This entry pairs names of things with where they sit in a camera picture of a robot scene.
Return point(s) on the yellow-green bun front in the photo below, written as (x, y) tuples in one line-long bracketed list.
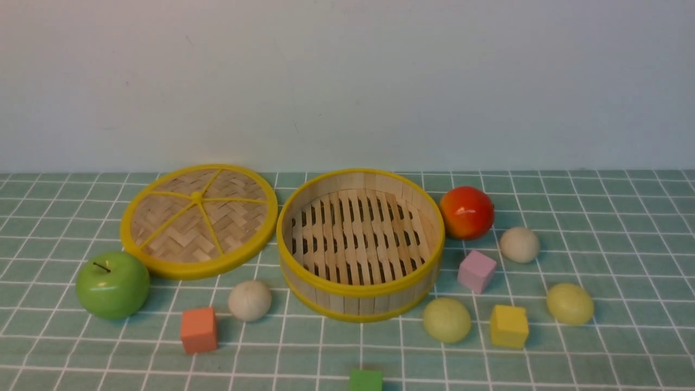
[(447, 320)]

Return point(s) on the yellow-green bun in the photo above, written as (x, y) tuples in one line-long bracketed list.
[(447, 320), (570, 304)]

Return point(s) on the white bun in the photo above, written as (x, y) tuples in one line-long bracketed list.
[(250, 300), (520, 245)]

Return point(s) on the yellow-rimmed bamboo steamer tray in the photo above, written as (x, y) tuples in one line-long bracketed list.
[(360, 245)]

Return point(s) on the yellow-rimmed bamboo steamer lid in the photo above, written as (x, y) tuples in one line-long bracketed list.
[(200, 221)]

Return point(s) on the red apple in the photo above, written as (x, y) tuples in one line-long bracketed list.
[(468, 213)]

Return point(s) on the pink cube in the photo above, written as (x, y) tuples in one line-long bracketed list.
[(476, 271)]

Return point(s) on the green cube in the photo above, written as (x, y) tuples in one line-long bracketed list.
[(366, 380)]

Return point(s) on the orange cube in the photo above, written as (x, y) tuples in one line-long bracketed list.
[(199, 330)]

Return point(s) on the yellow cube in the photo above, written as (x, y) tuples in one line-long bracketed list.
[(509, 326)]

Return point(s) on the green apple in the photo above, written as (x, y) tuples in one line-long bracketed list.
[(113, 285)]

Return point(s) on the green checkered tablecloth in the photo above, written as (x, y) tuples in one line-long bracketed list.
[(626, 237)]

